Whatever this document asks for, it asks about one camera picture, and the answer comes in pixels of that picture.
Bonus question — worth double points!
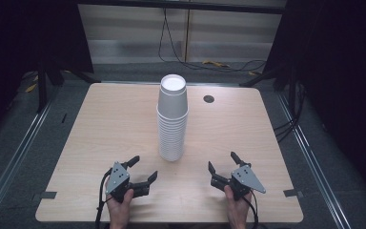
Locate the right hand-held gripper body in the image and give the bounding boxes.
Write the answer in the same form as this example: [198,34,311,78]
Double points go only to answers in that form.
[230,164,267,201]

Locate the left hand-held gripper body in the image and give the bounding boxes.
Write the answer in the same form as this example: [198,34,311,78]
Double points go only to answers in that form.
[105,161,136,204]

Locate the stack of white paper cups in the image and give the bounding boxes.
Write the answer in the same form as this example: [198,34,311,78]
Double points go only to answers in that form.
[156,73,190,162]

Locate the person's left hand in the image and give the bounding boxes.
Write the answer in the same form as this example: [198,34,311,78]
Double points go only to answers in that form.
[105,187,135,229]

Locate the person's right hand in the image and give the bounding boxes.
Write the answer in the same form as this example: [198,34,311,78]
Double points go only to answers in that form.
[223,185,253,229]

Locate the grey tape piece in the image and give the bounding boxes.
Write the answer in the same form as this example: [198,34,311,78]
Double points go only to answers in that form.
[282,188,300,198]
[39,191,58,200]

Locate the black metal stand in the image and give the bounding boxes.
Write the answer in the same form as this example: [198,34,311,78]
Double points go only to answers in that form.
[35,56,102,115]
[238,63,299,94]

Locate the yellow strip on floor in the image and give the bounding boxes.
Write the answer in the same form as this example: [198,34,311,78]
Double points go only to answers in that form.
[202,59,231,69]
[24,82,39,94]

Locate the dark curtain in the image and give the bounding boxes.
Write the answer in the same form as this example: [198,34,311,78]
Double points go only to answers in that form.
[0,0,94,141]
[263,0,366,198]

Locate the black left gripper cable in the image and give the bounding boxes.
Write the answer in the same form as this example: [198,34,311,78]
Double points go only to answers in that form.
[94,167,113,229]

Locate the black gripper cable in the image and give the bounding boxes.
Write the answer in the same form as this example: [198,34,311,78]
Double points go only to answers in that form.
[94,167,113,229]
[242,190,260,229]

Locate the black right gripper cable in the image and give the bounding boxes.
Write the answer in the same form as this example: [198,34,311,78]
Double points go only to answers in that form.
[242,190,260,229]

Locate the bundle of black floor cables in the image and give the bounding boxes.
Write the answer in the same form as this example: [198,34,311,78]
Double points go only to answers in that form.
[272,80,307,144]

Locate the metal floor rail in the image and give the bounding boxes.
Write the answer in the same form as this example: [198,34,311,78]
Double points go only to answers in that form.
[0,103,53,220]
[275,92,352,229]

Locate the black hanging wall cable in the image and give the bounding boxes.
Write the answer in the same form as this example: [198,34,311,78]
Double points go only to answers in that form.
[157,8,268,73]

